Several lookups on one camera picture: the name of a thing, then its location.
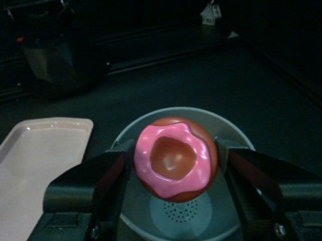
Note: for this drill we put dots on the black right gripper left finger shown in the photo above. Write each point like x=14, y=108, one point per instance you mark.
x=86, y=188

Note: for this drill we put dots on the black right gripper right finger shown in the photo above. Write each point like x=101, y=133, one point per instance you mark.
x=268, y=191

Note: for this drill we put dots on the pink frosted toy donut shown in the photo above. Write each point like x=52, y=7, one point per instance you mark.
x=176, y=159

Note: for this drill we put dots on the grey bowl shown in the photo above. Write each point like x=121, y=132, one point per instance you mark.
x=197, y=216

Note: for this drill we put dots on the pink plastic tray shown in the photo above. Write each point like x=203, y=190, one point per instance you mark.
x=38, y=163

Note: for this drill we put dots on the small white tag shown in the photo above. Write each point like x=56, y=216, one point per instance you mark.
x=211, y=13

